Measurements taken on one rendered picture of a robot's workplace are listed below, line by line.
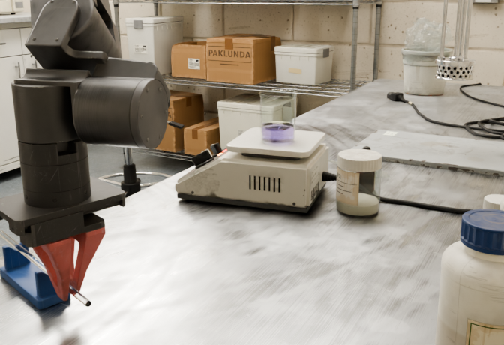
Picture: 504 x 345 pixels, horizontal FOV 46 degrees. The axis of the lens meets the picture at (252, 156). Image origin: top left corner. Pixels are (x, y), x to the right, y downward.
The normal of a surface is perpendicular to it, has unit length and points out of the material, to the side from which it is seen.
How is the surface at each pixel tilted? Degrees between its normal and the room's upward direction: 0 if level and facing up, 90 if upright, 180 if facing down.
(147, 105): 90
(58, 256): 112
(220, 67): 92
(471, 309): 90
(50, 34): 45
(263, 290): 0
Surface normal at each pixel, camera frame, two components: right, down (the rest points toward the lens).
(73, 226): 0.68, 0.20
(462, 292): -0.81, 0.18
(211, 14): -0.47, 0.25
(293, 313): 0.00, -0.96
